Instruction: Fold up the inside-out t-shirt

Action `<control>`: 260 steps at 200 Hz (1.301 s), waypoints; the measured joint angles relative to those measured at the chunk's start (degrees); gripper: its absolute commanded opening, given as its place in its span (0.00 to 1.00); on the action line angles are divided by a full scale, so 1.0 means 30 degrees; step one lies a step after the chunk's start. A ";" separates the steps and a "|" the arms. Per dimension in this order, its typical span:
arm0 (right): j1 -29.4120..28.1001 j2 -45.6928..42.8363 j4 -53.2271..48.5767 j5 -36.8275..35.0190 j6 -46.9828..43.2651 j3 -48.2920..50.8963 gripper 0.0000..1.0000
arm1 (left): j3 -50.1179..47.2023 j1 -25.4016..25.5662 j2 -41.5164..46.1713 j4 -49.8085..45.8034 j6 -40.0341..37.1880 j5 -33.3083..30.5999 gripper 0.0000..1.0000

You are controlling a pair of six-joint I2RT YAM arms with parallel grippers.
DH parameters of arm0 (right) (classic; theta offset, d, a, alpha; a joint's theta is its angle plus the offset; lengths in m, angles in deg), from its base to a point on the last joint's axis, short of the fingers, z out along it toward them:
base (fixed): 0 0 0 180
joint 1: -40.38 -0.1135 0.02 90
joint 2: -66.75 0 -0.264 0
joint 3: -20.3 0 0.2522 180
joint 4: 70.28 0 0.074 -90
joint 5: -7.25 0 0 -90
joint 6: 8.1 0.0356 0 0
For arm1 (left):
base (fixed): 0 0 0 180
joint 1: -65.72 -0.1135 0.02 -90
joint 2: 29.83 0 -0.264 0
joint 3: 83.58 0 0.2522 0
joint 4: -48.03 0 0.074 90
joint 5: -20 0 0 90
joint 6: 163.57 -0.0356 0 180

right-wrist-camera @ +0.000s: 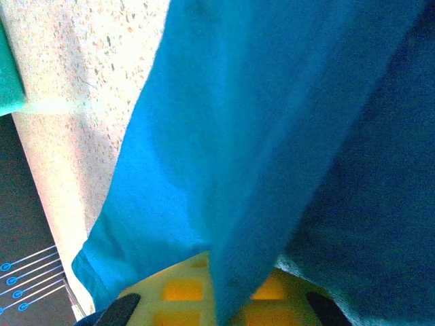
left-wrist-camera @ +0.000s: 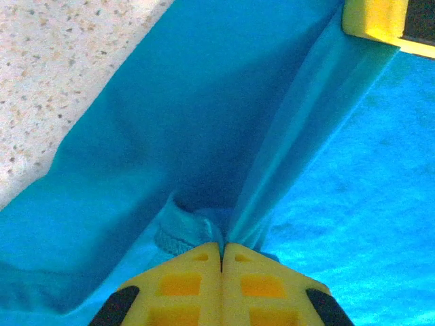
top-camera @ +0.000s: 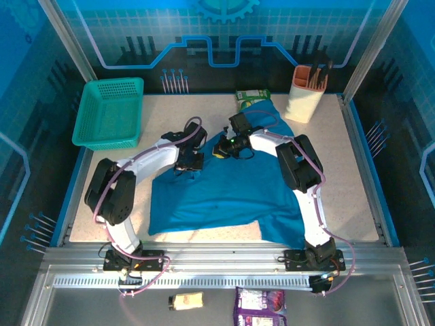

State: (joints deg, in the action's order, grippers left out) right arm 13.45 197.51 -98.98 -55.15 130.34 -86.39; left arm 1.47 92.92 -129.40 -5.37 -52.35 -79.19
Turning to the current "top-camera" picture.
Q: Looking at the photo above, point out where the blue t-shirt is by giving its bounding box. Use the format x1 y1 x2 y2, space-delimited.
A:
148 101 309 251

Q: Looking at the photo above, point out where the green snack packet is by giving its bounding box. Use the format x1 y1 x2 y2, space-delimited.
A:
235 88 272 110

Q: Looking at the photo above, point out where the beige utensil holder orange rim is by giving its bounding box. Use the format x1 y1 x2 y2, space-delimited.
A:
284 64 329 122

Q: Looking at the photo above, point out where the green plastic basket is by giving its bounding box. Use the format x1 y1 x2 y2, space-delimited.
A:
71 77 145 151

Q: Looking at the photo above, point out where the yellow wrapped snack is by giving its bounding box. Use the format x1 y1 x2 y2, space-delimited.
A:
168 291 205 311

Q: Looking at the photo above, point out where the purple snack packet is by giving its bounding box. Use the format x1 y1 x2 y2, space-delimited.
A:
233 287 288 326

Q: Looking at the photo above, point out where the small black controller box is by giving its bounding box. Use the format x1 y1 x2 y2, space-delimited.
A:
309 274 336 295

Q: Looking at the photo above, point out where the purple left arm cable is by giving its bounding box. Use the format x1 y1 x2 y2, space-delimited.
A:
94 116 205 299

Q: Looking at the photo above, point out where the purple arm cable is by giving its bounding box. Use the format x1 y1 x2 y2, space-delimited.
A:
94 116 205 299
237 110 356 296

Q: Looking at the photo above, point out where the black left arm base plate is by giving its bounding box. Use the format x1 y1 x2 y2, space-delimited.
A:
103 249 167 272

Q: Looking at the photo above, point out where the aluminium rail beam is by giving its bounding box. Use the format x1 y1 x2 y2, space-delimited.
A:
43 241 407 276

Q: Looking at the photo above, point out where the black utensil handle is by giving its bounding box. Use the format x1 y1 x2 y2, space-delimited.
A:
318 59 334 91
309 54 324 89

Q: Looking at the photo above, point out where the slotted aluminium cable duct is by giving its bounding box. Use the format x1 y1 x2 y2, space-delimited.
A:
53 276 313 289

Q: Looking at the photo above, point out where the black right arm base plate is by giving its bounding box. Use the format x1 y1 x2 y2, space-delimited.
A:
284 249 346 272

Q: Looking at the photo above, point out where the aluminium side rail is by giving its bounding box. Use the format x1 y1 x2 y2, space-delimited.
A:
336 94 392 246

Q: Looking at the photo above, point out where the aluminium frame post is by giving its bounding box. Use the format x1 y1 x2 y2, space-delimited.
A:
37 0 99 82
342 0 405 103

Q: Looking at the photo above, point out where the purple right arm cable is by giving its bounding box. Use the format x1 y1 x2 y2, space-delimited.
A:
237 110 356 296

